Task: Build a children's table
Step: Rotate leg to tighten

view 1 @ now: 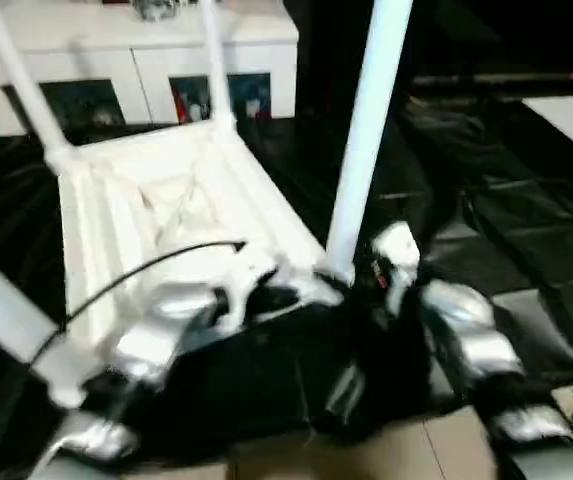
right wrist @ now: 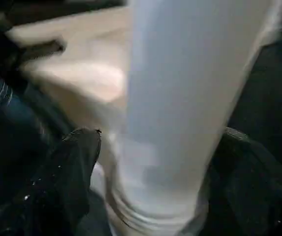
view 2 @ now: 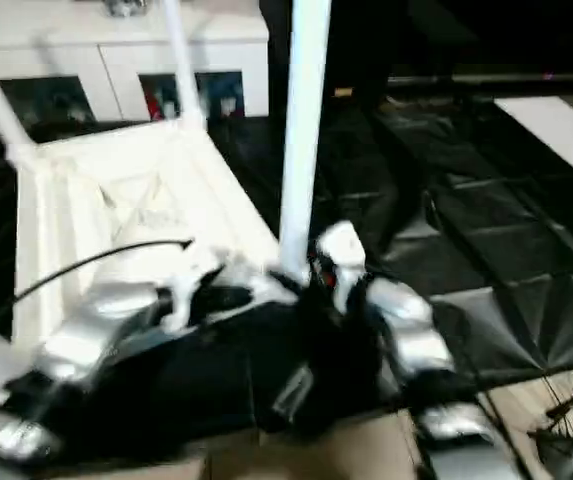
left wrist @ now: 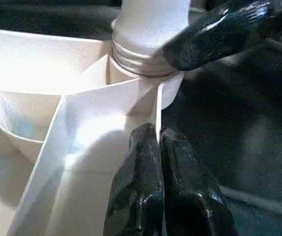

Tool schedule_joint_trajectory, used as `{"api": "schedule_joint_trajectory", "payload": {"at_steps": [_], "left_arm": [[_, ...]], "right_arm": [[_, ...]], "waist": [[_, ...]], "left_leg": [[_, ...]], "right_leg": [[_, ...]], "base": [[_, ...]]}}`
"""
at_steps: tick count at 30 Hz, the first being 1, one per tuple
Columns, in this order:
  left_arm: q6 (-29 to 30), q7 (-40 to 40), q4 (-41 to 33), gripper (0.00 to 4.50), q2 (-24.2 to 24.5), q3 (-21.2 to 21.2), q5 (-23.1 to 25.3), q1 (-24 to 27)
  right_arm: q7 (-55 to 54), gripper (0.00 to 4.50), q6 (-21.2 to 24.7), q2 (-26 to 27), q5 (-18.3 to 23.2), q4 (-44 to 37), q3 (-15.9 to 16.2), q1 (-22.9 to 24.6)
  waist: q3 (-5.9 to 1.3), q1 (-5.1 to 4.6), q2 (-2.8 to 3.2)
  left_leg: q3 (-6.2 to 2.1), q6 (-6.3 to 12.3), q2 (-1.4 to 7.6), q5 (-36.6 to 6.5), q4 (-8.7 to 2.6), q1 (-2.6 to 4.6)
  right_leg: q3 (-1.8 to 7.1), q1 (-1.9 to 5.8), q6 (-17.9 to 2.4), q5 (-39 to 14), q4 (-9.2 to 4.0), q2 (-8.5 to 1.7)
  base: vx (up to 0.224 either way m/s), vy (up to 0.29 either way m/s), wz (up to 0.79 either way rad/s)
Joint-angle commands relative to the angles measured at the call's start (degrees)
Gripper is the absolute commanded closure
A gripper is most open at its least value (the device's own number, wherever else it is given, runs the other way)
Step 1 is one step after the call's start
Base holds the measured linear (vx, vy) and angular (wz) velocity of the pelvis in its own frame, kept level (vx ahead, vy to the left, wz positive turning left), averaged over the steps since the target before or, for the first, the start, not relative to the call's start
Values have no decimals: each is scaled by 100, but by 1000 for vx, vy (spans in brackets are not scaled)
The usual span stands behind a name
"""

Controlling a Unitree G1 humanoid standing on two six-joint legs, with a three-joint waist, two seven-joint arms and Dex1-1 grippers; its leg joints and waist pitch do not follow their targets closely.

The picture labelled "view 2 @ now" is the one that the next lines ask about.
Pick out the white plastic table top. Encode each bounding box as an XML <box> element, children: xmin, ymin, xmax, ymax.
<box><xmin>11</xmin><ymin>120</ymin><xmax>299</xmax><ymax>353</ymax></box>

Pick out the black plastic mat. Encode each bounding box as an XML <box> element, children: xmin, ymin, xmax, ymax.
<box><xmin>0</xmin><ymin>95</ymin><xmax>573</xmax><ymax>451</ymax></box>

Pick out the white flat board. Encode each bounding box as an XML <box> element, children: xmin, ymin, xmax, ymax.
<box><xmin>496</xmin><ymin>97</ymin><xmax>573</xmax><ymax>193</ymax></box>

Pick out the white cabinet with glass doors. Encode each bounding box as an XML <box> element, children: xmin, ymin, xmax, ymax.
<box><xmin>0</xmin><ymin>0</ymin><xmax>270</xmax><ymax>131</ymax></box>

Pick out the black floor stand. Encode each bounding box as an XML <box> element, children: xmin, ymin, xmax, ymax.
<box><xmin>529</xmin><ymin>380</ymin><xmax>573</xmax><ymax>480</ymax></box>

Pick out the small dark grey bundle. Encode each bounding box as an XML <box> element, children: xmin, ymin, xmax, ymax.
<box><xmin>106</xmin><ymin>0</ymin><xmax>148</xmax><ymax>17</ymax></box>

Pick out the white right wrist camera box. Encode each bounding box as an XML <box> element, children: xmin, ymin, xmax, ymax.
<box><xmin>311</xmin><ymin>222</ymin><xmax>370</xmax><ymax>303</ymax></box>

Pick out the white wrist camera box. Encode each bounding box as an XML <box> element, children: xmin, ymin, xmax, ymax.
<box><xmin>156</xmin><ymin>240</ymin><xmax>233</xmax><ymax>337</ymax></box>
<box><xmin>311</xmin><ymin>222</ymin><xmax>370</xmax><ymax>303</ymax></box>

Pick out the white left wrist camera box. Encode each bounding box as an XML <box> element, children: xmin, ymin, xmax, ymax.
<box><xmin>156</xmin><ymin>240</ymin><xmax>233</xmax><ymax>337</ymax></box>

